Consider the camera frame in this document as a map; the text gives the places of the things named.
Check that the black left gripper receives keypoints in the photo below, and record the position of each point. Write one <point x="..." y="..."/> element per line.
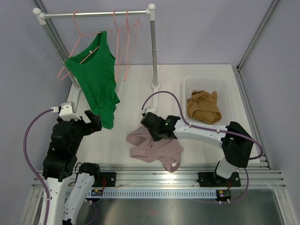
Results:
<point x="95" y="121"/>

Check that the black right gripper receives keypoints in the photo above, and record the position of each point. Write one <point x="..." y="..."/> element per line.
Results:
<point x="155" y="138"/>

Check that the pink tank top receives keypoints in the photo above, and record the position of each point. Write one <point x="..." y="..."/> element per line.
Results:
<point x="166" y="151"/>

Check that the brown tank top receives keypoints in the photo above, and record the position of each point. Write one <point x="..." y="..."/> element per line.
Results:
<point x="202" y="106"/>

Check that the pink hanger of brown top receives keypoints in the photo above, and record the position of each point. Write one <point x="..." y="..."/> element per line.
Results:
<point x="132" y="38"/>

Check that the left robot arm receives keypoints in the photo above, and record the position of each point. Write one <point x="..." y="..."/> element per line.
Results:
<point x="58" y="168"/>

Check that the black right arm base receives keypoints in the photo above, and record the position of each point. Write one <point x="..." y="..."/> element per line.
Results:
<point x="210" y="180"/>

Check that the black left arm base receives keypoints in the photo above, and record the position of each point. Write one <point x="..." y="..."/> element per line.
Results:
<point x="108" y="179"/>

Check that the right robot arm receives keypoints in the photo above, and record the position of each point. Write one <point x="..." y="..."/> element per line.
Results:
<point x="233" y="140"/>

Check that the green tank top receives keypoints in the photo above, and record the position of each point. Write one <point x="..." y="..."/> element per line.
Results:
<point x="94" y="70"/>

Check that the white plastic basket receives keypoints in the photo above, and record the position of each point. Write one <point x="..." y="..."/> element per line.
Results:
<point x="225" y="101"/>

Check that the white clothes rack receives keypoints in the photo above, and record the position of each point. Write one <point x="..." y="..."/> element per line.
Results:
<point x="84" y="40"/>

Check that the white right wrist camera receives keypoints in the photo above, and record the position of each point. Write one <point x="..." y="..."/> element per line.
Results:
<point x="149" y="109"/>

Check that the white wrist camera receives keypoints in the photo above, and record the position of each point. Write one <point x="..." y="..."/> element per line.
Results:
<point x="66" y="111"/>
<point x="149" y="109"/>

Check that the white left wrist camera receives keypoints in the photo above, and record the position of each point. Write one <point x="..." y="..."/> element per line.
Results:
<point x="66" y="111"/>

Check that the white slotted cable duct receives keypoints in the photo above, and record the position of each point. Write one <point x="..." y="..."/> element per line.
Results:
<point x="152" y="194"/>

